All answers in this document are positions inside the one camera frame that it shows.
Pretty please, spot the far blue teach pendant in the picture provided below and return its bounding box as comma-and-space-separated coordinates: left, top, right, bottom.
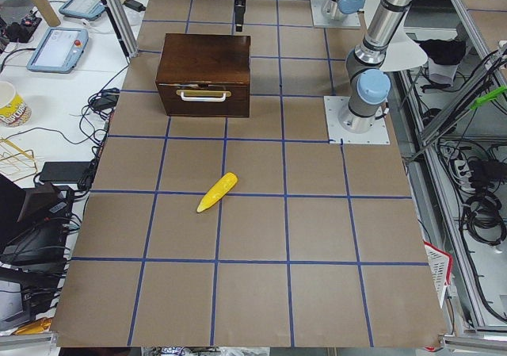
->
59, 0, 105, 21

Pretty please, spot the yellow corn cob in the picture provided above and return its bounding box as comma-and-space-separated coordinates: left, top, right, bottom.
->
196, 172, 238, 213

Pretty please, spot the black cloth bundle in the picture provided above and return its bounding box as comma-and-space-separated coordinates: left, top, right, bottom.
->
418, 39, 467, 65

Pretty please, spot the white red plastic basket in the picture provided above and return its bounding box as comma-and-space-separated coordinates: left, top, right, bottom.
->
424, 241, 452, 307

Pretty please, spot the aluminium frame post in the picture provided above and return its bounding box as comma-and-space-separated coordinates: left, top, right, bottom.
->
100, 0, 139, 59

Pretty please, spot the cardboard tube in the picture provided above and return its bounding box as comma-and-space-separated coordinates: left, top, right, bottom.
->
32, 0, 61, 27

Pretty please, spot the white paper sheet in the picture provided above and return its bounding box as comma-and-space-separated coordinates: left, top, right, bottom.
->
380, 25, 428, 72

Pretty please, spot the white power strip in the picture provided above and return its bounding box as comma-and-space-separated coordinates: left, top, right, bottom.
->
450, 150, 475, 193

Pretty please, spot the black electronics box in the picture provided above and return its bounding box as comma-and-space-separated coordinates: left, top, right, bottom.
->
1, 176, 74, 266

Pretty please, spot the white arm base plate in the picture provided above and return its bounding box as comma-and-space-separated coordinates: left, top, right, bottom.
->
310, 0, 360, 29
324, 96, 390, 145

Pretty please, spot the paper popcorn cup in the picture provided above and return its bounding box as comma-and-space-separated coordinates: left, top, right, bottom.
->
1, 81, 32, 127

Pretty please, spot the wooden drawer with white handle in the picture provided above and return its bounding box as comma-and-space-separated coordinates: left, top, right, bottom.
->
157, 83, 250, 118

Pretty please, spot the gold wire rack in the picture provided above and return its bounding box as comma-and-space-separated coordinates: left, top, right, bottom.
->
1, 138, 38, 182

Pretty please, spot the green plastic clip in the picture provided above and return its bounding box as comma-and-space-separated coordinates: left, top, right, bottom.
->
470, 86, 507, 110

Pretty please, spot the dark wooden drawer box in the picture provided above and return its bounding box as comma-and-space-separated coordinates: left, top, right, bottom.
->
155, 33, 252, 118

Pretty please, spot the near blue teach pendant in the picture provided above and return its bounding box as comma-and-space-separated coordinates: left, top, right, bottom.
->
26, 28, 89, 74

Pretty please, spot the blue teach pendant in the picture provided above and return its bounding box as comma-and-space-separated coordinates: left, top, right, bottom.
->
59, 0, 105, 21
26, 28, 89, 74

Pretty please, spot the black power adapter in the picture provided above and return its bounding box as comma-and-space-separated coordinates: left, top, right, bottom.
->
39, 161, 91, 184

